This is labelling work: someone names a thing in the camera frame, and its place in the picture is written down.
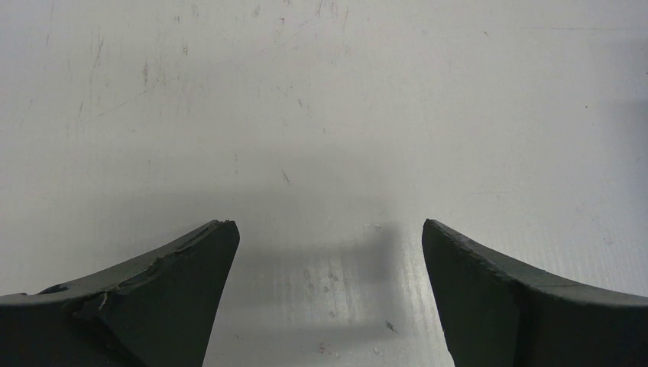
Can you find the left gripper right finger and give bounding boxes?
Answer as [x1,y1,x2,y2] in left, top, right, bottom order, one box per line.
[422,219,647,366]

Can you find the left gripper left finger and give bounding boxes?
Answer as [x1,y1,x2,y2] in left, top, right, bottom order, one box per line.
[1,220,240,366]

